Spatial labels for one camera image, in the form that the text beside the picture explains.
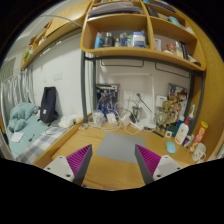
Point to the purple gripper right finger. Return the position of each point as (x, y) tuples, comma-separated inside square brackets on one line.
[(147, 162)]

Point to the plaid bed sheet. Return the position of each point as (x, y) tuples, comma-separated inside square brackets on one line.
[(35, 138)]

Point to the wooden wall shelf unit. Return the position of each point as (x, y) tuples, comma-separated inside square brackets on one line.
[(109, 26)]

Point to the teal pillow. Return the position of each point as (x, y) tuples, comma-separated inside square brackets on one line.
[(19, 116)]

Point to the red yellow chips can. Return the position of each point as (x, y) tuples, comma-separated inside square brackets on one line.
[(199, 136)]

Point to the white paper on bed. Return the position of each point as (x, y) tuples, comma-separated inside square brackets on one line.
[(17, 137)]

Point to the grey mouse pad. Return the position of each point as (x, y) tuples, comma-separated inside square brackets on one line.
[(119, 147)]

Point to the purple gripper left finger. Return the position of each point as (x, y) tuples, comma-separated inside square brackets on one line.
[(79, 162)]

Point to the white mug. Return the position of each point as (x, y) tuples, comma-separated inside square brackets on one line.
[(199, 153)]

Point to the white power adapter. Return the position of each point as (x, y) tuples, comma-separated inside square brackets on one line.
[(111, 119)]

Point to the groot figurine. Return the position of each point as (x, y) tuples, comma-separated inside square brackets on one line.
[(164, 119)]

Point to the robot poster box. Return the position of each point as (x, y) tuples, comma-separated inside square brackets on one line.
[(107, 97)]

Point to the blue white box on shelf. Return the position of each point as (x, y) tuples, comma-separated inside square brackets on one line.
[(138, 39)]

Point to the white lotion bottle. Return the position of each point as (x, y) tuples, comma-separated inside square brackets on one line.
[(182, 132)]

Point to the black backpack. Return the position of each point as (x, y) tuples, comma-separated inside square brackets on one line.
[(48, 112)]

